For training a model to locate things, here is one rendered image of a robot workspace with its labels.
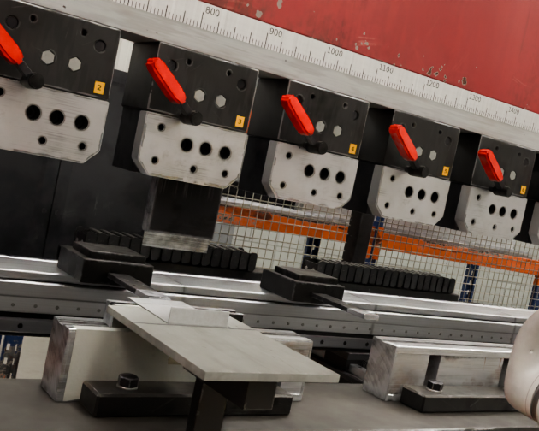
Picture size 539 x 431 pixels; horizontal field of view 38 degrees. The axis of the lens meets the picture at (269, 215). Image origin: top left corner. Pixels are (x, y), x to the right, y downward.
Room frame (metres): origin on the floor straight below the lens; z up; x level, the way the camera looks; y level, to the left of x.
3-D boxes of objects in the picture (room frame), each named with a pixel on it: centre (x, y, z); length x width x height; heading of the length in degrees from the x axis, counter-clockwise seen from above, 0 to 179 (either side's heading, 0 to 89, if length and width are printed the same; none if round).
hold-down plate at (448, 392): (1.36, -0.41, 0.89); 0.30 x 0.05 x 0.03; 125
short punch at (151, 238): (1.07, 0.12, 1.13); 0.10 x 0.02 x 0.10; 125
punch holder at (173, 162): (1.05, 0.14, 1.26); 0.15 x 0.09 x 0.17; 125
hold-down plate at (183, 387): (1.04, 0.05, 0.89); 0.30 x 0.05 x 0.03; 125
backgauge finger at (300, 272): (1.43, -0.13, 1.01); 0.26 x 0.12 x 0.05; 35
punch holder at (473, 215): (1.39, -0.36, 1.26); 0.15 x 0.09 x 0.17; 125
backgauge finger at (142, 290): (1.20, 0.20, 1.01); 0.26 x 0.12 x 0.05; 35
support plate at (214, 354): (0.94, 0.03, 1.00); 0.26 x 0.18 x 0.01; 35
